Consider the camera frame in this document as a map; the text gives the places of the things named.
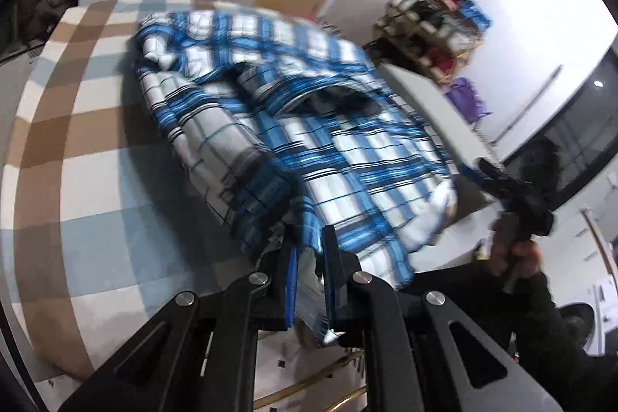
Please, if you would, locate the person's right forearm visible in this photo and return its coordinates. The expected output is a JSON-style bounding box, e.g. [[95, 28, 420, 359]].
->
[[502, 270, 618, 412]]

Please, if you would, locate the wooden shoe rack with shoes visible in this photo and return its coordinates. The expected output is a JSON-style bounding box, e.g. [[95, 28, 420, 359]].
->
[[377, 0, 493, 80]]

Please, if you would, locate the dark glass panel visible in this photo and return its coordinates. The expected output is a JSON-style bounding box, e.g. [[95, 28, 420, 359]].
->
[[502, 49, 618, 211]]

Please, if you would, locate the wooden bed frame rail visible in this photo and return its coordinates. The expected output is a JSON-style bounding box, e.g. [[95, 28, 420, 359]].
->
[[253, 356, 368, 412]]

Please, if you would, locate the blue white plaid shirt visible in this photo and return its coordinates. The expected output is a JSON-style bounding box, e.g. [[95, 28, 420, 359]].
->
[[127, 8, 460, 346]]

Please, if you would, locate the purple bag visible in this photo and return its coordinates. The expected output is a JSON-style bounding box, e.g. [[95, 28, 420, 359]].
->
[[443, 76, 489, 124]]

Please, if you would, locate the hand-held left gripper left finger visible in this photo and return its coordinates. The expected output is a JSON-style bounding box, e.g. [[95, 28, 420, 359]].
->
[[58, 226, 297, 412]]

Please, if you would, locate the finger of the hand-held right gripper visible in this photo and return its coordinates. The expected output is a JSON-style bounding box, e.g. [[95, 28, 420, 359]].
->
[[458, 156, 513, 201]]

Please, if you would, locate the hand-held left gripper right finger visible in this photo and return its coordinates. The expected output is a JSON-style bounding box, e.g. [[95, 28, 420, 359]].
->
[[321, 225, 565, 412]]

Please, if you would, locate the beige blue checked bed sheet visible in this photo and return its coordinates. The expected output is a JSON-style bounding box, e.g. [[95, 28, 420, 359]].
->
[[0, 0, 387, 382]]

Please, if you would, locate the wooden pole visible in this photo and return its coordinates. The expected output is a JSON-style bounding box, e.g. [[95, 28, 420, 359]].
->
[[581, 209, 618, 288]]

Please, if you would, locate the white appliance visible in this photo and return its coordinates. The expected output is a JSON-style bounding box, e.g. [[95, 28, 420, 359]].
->
[[555, 281, 618, 358]]

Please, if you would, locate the grey table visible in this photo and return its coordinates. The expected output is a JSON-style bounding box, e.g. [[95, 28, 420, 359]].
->
[[375, 61, 494, 220]]

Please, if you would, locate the person's right hand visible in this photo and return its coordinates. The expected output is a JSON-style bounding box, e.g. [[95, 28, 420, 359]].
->
[[489, 218, 545, 292]]

